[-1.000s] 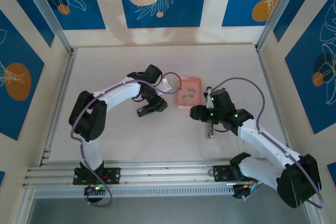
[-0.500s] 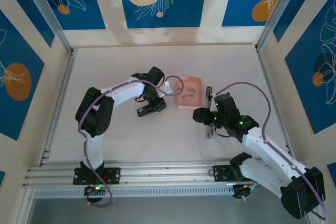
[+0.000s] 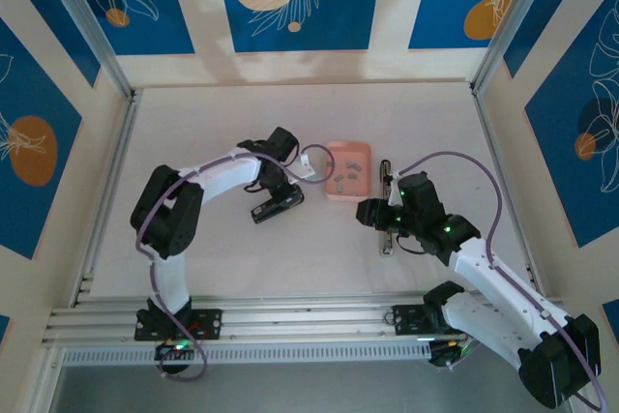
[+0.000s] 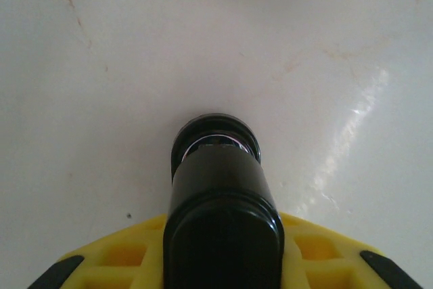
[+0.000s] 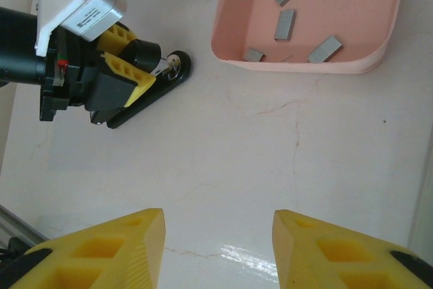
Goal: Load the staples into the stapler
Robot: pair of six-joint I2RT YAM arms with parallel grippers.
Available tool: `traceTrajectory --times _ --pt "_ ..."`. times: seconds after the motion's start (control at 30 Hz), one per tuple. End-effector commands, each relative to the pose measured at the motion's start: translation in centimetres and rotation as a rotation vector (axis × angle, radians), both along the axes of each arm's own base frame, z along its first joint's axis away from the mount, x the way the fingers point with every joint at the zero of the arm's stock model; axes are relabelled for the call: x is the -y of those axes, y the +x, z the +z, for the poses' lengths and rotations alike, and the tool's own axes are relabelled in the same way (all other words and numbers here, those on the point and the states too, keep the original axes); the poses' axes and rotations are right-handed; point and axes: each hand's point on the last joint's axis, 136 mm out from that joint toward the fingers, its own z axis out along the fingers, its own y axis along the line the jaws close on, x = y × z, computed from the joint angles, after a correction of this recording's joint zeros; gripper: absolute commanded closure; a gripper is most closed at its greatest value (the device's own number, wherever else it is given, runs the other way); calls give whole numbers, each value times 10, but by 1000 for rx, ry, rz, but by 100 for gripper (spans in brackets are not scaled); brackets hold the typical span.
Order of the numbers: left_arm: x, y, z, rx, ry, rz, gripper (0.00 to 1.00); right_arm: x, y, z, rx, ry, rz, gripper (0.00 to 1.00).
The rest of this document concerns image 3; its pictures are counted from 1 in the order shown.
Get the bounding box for pink plastic tray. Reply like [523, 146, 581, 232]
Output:
[322, 139, 373, 203]

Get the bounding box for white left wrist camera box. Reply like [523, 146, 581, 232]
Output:
[295, 155, 316, 181]

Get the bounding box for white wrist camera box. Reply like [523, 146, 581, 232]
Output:
[386, 169, 406, 207]
[295, 155, 316, 181]

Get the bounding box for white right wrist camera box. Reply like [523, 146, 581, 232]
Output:
[386, 169, 406, 207]

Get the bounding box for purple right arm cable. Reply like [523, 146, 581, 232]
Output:
[396, 150, 608, 412]

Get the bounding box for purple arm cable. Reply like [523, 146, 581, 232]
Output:
[396, 150, 608, 412]
[134, 143, 335, 384]

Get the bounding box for aluminium side rail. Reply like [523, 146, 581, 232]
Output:
[71, 88, 144, 309]
[471, 86, 545, 301]

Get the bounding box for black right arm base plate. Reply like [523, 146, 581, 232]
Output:
[392, 304, 439, 337]

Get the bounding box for aluminium front rail frame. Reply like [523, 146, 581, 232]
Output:
[41, 291, 567, 349]

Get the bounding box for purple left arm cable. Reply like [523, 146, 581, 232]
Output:
[134, 143, 335, 384]

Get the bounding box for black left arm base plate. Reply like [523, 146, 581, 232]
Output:
[133, 307, 224, 342]

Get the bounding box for grey slotted cable duct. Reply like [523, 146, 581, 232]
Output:
[60, 340, 432, 368]

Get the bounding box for aluminium frame post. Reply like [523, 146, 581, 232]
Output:
[34, 0, 137, 101]
[469, 0, 565, 95]

